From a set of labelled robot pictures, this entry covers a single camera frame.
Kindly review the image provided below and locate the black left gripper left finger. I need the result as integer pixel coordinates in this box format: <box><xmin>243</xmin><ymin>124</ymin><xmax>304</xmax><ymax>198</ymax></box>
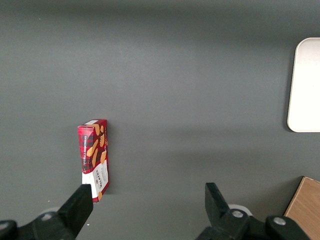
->
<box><xmin>0</xmin><ymin>183</ymin><xmax>94</xmax><ymax>240</ymax></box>

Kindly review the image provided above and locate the dark grey table cover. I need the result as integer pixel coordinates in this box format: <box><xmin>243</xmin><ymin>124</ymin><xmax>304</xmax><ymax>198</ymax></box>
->
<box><xmin>0</xmin><ymin>0</ymin><xmax>320</xmax><ymax>240</ymax></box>

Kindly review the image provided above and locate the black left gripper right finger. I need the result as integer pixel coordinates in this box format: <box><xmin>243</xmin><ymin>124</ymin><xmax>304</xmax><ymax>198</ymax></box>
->
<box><xmin>194</xmin><ymin>182</ymin><xmax>311</xmax><ymax>240</ymax></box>

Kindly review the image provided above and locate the red tartan shortbread box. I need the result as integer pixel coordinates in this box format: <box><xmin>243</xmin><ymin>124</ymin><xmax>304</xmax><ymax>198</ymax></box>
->
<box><xmin>77</xmin><ymin>118</ymin><xmax>111</xmax><ymax>204</ymax></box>

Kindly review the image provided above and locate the brown wooden board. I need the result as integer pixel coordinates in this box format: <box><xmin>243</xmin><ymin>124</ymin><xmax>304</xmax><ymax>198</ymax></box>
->
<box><xmin>283</xmin><ymin>175</ymin><xmax>320</xmax><ymax>240</ymax></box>

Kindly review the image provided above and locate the cream rectangular tray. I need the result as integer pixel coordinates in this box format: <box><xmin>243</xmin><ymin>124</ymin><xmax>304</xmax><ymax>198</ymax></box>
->
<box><xmin>286</xmin><ymin>37</ymin><xmax>320</xmax><ymax>133</ymax></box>

